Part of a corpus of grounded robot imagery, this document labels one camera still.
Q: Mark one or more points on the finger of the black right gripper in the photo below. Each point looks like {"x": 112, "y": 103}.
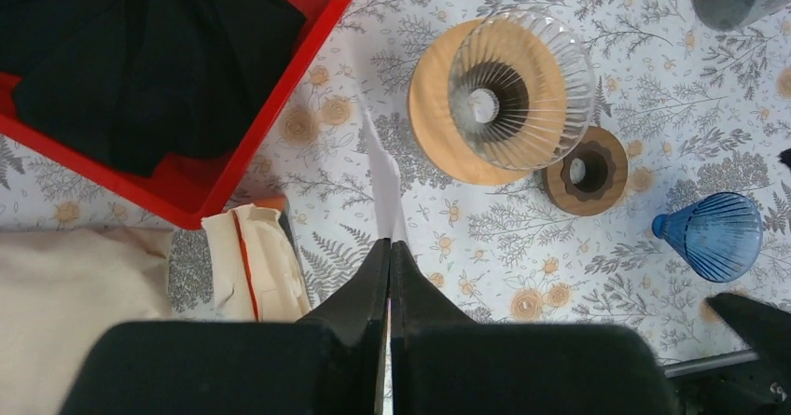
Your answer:
{"x": 764, "y": 328}

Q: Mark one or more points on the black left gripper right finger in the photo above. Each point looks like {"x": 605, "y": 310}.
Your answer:
{"x": 444, "y": 362}

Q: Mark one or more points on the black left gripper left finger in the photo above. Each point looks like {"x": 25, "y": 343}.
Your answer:
{"x": 330, "y": 361}

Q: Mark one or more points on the white paper coffee filter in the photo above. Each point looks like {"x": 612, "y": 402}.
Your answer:
{"x": 386, "y": 186}

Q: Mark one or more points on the clear ribbed glass dripper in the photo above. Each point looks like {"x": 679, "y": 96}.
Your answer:
{"x": 521, "y": 90}

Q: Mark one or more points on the blue ribbed glass dripper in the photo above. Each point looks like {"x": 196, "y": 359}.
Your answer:
{"x": 720, "y": 236}

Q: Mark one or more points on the orange coffee filter box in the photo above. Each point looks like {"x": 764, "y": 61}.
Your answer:
{"x": 257, "y": 276}

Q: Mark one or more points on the red plastic tray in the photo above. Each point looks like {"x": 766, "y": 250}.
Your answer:
{"x": 75, "y": 189}

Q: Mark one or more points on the beige cloth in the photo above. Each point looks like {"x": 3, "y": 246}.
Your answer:
{"x": 60, "y": 291}

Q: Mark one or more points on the black cloth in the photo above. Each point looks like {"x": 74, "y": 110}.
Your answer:
{"x": 128, "y": 82}

